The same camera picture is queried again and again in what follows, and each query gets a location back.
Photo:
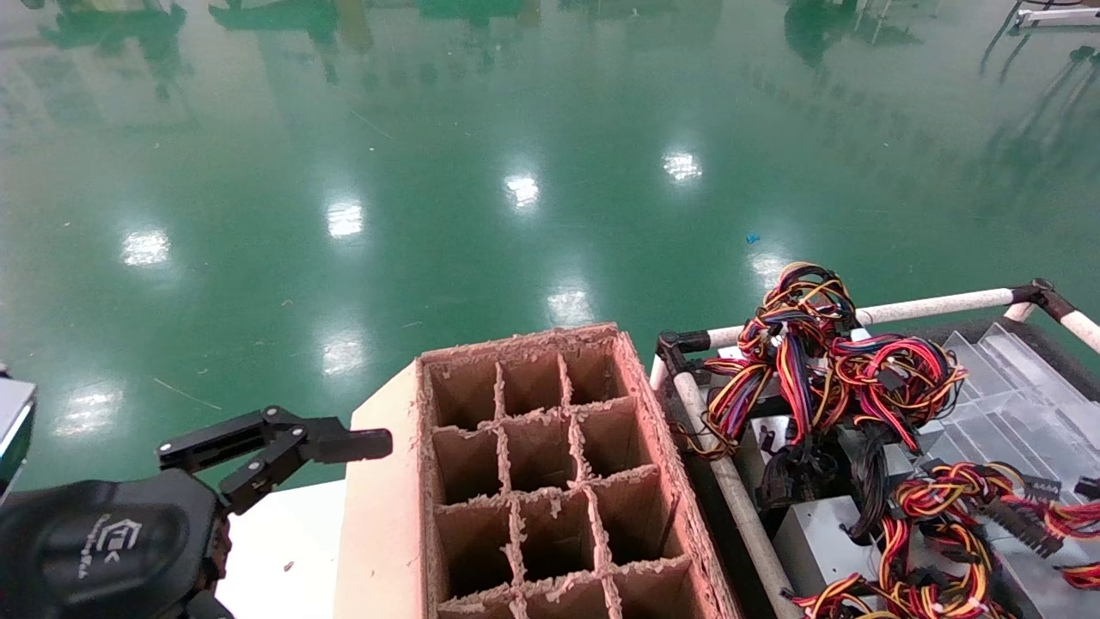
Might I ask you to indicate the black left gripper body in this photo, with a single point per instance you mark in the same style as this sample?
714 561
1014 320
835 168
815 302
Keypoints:
112 550

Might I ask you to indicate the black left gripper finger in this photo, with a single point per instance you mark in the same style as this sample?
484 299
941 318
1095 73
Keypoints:
344 443

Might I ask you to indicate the brown cardboard divider box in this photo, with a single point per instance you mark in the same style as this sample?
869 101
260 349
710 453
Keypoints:
378 516

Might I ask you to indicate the clear plastic compartment tray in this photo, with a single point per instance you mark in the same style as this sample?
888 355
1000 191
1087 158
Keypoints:
1014 387

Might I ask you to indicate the white metal stand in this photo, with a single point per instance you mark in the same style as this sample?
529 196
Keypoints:
1061 15

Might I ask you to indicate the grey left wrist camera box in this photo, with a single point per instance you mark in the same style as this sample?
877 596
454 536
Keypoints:
13 430

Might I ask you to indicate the white pipe rack frame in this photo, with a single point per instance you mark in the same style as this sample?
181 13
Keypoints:
937 305

